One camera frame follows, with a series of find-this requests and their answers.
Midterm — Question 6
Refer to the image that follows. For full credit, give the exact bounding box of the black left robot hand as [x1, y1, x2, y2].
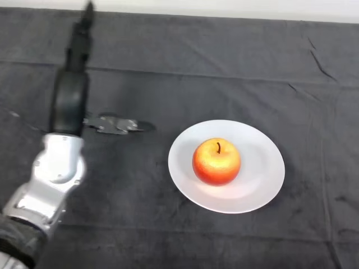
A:
[48, 0, 157, 138]

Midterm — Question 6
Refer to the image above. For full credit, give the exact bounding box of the red yellow apple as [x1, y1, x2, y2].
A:
[192, 137, 242, 187]

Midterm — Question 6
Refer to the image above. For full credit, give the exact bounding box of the white round plate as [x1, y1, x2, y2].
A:
[168, 119, 286, 215]

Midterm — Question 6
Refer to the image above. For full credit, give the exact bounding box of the black table cloth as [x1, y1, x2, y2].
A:
[0, 6, 359, 269]

